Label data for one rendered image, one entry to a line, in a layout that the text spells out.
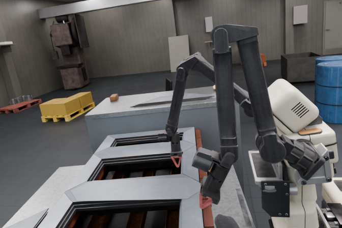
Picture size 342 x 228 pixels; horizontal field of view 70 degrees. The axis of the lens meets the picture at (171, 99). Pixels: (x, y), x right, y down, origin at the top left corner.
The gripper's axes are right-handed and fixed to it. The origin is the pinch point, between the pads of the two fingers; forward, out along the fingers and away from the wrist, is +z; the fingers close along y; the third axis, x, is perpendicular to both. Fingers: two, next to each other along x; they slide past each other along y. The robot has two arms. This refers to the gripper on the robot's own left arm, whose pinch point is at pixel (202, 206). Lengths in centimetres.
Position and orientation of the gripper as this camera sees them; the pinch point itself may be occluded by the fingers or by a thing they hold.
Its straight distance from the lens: 98.8
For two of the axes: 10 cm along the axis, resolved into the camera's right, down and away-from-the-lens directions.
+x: 9.3, 3.7, -0.8
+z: -3.3, 8.9, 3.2
